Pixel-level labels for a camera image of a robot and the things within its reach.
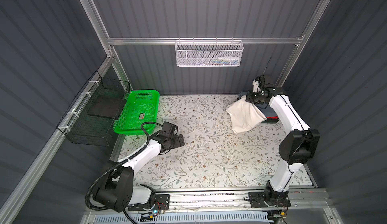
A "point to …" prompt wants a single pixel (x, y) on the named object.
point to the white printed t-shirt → (245, 115)
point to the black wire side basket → (90, 120)
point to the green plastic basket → (141, 106)
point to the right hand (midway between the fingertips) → (249, 97)
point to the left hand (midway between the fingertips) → (176, 142)
